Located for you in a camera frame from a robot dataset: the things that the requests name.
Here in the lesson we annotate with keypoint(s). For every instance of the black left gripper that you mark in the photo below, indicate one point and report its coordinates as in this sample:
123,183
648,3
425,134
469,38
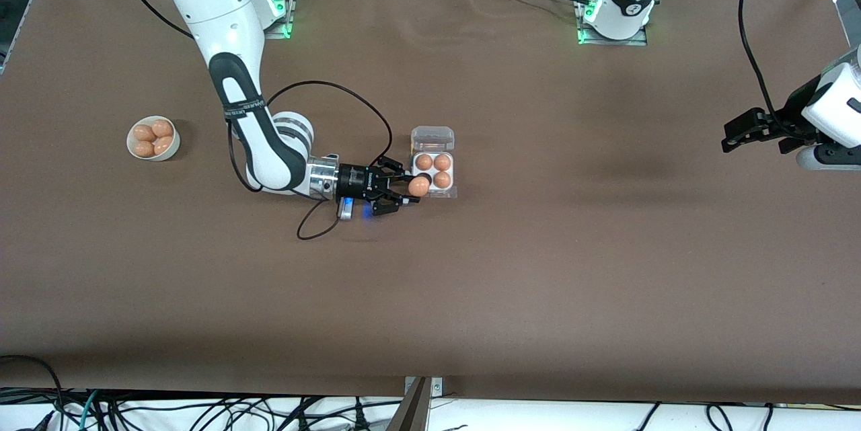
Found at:
792,110

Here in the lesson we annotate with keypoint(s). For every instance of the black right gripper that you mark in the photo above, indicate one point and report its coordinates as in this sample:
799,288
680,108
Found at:
352,181

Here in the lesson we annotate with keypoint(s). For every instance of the brown egg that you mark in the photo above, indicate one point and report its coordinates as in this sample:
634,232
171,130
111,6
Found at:
163,145
424,162
142,132
162,128
418,187
442,179
442,162
143,148

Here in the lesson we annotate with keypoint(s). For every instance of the clear plastic egg carton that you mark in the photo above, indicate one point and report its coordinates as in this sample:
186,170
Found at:
432,138

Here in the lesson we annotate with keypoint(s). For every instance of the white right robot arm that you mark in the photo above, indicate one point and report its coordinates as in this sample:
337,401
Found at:
222,7

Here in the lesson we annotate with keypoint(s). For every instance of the brown table cover sheet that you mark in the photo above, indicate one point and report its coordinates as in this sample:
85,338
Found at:
538,283

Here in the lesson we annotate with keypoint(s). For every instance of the white round bowl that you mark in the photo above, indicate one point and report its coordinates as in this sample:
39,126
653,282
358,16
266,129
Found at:
156,157

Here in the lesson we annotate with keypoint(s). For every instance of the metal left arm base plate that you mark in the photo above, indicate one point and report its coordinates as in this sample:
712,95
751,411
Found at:
639,37

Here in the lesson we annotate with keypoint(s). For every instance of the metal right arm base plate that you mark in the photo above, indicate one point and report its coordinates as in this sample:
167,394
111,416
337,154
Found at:
286,24

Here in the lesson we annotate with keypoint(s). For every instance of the small metal bracket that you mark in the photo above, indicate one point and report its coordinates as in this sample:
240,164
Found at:
437,387

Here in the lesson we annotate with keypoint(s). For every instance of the dark metal post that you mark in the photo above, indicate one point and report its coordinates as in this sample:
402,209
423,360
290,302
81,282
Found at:
412,414

